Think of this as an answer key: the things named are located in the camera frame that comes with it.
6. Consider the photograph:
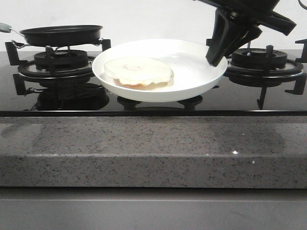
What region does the black frying pan mint handle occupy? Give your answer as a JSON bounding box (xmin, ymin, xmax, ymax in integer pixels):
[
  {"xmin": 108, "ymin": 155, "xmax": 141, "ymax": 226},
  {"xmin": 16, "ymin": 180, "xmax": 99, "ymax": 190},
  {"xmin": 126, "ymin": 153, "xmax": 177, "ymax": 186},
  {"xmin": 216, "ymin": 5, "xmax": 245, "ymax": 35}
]
[{"xmin": 0, "ymin": 22, "xmax": 103, "ymax": 47}]

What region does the black pan support grate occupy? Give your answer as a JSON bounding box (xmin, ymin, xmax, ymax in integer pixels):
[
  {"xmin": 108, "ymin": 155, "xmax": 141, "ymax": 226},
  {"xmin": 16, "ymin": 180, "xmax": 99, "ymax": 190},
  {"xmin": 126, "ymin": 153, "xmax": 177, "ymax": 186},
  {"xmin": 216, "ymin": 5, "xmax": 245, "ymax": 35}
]
[
  {"xmin": 5, "ymin": 38, "xmax": 115, "ymax": 96},
  {"xmin": 205, "ymin": 38, "xmax": 307, "ymax": 110}
]

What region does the grey cabinet front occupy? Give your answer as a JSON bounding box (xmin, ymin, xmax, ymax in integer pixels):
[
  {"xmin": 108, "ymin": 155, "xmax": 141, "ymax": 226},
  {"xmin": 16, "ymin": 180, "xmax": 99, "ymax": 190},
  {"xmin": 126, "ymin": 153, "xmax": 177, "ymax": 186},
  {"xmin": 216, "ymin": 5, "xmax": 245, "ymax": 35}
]
[{"xmin": 0, "ymin": 188, "xmax": 307, "ymax": 230}]

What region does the black glass gas cooktop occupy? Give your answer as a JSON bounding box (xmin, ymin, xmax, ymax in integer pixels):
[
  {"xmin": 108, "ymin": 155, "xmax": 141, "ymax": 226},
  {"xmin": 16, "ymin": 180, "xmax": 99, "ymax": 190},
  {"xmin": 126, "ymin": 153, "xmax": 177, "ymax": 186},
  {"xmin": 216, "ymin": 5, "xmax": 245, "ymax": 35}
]
[{"xmin": 0, "ymin": 52, "xmax": 307, "ymax": 117}]

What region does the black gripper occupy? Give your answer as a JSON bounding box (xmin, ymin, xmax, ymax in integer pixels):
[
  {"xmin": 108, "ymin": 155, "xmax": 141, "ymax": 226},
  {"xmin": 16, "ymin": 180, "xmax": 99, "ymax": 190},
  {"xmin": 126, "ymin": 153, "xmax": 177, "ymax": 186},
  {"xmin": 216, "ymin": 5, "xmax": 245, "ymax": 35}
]
[{"xmin": 203, "ymin": 0, "xmax": 296, "ymax": 66}]

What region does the black gas burner head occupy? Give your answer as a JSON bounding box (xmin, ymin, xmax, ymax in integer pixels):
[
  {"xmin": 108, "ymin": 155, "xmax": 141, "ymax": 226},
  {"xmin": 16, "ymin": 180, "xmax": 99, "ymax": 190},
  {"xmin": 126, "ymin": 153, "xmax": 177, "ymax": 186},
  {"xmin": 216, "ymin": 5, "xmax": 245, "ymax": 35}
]
[
  {"xmin": 230, "ymin": 48, "xmax": 287, "ymax": 69},
  {"xmin": 34, "ymin": 50, "xmax": 88, "ymax": 71}
]

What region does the fried egg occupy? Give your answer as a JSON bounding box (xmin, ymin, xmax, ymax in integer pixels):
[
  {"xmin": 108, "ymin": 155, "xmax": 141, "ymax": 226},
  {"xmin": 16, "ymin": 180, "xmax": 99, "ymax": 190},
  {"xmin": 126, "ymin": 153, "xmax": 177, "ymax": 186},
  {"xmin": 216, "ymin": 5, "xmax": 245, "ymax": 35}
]
[{"xmin": 104, "ymin": 57, "xmax": 174, "ymax": 86}]

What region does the silver wire pan reducer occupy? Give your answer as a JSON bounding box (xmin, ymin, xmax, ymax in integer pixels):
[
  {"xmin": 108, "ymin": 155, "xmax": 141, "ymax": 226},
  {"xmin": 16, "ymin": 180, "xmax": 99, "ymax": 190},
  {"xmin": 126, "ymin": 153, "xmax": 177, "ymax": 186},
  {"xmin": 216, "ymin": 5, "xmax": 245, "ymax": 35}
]
[{"xmin": 11, "ymin": 38, "xmax": 111, "ymax": 51}]

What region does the white round plate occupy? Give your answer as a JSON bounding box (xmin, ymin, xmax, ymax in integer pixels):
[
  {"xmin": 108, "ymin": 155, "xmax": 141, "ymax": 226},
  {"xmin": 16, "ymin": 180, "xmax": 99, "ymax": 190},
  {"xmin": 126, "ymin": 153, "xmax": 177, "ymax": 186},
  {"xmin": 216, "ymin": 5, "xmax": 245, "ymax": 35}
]
[{"xmin": 92, "ymin": 39, "xmax": 227, "ymax": 103}]

